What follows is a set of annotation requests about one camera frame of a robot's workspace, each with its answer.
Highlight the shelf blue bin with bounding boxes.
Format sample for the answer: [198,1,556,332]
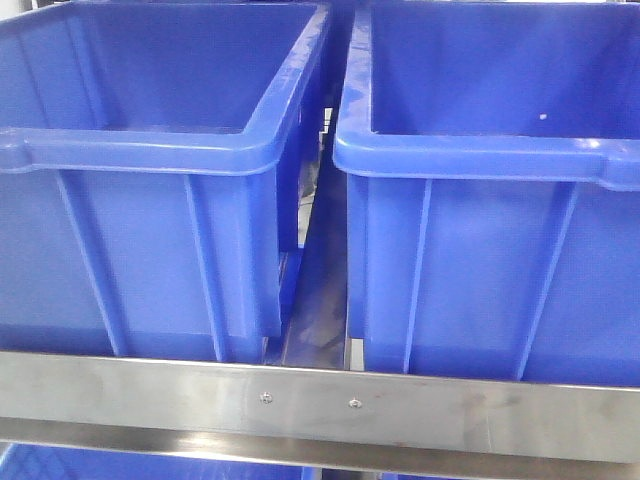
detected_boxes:
[1,1,330,364]
[333,1,639,386]

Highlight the steel shelf front beam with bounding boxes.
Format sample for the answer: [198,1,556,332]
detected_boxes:
[1,352,639,479]

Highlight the upper shelf blue bin left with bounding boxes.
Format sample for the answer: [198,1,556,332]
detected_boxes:
[1,1,330,364]

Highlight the upper shelf blue bin right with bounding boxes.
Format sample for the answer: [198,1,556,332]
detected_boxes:
[333,1,639,386]

